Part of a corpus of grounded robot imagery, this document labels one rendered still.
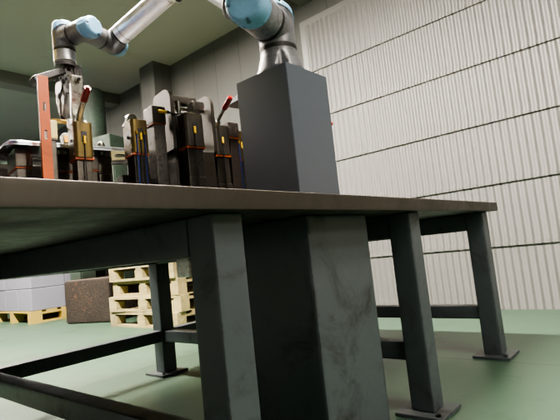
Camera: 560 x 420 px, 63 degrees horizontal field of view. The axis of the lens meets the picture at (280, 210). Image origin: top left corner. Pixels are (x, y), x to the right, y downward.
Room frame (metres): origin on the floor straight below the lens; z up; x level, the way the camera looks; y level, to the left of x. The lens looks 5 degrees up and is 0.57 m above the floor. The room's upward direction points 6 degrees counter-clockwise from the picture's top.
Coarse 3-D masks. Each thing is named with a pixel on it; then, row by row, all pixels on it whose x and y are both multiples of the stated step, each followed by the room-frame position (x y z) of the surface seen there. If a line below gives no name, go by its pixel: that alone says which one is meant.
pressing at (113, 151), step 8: (8, 144) 1.37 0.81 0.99; (16, 144) 1.42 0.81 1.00; (24, 144) 1.39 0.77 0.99; (32, 144) 1.41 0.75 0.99; (64, 144) 1.47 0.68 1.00; (0, 152) 1.49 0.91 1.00; (8, 152) 1.50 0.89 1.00; (32, 152) 1.53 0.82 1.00; (40, 152) 1.54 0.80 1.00; (96, 152) 1.62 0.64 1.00; (104, 152) 1.63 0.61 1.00; (112, 152) 1.65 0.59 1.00; (120, 152) 1.66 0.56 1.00; (32, 160) 1.61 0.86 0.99; (40, 160) 1.62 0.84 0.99; (112, 160) 1.76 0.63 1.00; (120, 160) 1.77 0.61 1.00
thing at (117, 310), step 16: (112, 272) 4.77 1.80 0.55; (144, 272) 4.42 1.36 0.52; (176, 272) 4.07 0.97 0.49; (144, 288) 4.42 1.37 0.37; (176, 288) 4.07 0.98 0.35; (192, 288) 4.47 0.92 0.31; (112, 304) 4.73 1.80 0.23; (144, 304) 4.39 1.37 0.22; (176, 304) 4.09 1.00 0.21; (192, 304) 4.47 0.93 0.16; (112, 320) 4.77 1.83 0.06; (144, 320) 4.39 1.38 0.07; (176, 320) 4.06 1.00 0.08; (192, 320) 4.45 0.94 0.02
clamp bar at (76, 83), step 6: (72, 78) 1.43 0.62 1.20; (78, 78) 1.43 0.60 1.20; (72, 84) 1.43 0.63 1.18; (78, 84) 1.44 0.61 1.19; (72, 90) 1.43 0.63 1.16; (78, 90) 1.45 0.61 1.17; (72, 96) 1.44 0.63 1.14; (78, 96) 1.45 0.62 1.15; (72, 102) 1.44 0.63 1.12; (78, 102) 1.45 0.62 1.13; (72, 108) 1.44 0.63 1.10; (72, 114) 1.44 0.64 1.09; (72, 120) 1.44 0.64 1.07
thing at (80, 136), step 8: (72, 128) 1.41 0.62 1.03; (80, 128) 1.41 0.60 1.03; (88, 128) 1.43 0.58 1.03; (72, 136) 1.41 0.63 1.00; (80, 136) 1.41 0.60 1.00; (88, 136) 1.43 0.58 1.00; (72, 144) 1.41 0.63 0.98; (80, 144) 1.41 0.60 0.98; (88, 144) 1.43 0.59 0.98; (72, 152) 1.42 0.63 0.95; (80, 152) 1.41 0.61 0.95; (88, 152) 1.43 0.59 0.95; (72, 160) 1.42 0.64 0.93; (80, 160) 1.42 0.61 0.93; (88, 160) 1.44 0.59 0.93; (72, 168) 1.45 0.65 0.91; (80, 168) 1.42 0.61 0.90; (88, 168) 1.43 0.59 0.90; (80, 176) 1.42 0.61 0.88; (88, 176) 1.43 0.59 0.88
